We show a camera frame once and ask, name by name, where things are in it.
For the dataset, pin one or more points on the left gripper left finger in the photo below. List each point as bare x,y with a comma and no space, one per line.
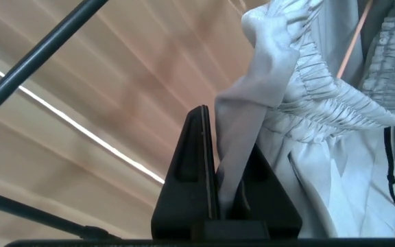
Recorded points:
187,185

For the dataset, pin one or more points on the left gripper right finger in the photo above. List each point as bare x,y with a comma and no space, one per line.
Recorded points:
269,202

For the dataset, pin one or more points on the pink clothes hanger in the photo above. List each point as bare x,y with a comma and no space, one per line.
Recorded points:
355,36

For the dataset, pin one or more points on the pale grey shorts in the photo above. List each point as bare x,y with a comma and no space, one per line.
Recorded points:
321,164

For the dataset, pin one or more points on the black clothes rack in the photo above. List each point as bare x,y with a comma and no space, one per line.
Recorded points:
29,63

